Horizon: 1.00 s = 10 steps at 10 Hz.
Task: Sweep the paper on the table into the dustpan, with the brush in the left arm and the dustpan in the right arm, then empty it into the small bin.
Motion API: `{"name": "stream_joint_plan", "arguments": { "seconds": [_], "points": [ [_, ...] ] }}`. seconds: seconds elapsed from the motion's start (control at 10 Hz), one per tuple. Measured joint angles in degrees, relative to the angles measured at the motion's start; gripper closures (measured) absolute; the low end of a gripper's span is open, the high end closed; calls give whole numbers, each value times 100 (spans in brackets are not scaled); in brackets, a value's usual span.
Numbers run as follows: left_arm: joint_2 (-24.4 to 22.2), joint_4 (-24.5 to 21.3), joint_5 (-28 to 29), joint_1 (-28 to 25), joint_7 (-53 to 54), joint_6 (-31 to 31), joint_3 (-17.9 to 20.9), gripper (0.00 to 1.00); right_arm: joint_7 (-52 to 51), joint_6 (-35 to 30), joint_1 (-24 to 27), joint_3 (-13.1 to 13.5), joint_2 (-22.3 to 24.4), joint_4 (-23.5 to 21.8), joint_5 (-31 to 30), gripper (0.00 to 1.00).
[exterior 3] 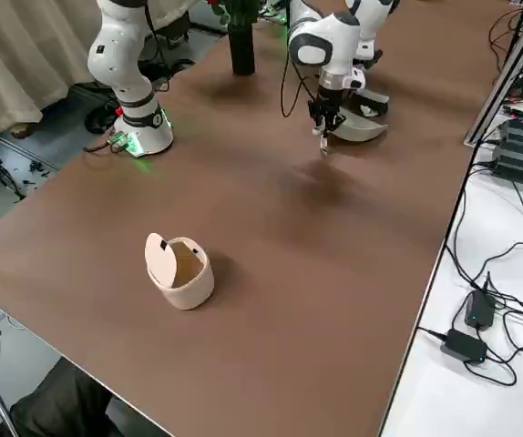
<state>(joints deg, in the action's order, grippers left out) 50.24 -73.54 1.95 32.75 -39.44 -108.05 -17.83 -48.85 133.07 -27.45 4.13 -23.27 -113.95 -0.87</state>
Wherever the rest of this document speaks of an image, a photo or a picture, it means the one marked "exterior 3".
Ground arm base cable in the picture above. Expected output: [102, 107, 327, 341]
[82, 136, 117, 154]

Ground person's leg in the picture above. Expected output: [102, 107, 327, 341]
[8, 353, 124, 437]

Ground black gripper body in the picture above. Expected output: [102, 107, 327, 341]
[354, 44, 385, 72]
[313, 86, 346, 116]

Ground black vase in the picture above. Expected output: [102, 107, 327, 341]
[227, 21, 257, 76]

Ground black power adapter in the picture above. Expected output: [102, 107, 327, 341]
[463, 290, 498, 332]
[439, 328, 489, 366]

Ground pale green plastic dustpan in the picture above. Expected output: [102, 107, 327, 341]
[323, 105, 391, 144]

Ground aluminium frame profile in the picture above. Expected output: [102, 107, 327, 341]
[463, 0, 523, 147]

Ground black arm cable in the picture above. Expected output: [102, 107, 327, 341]
[280, 43, 323, 120]

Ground small cream bin with lid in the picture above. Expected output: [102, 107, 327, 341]
[143, 232, 216, 312]

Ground beige curtain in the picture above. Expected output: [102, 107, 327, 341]
[0, 0, 108, 147]

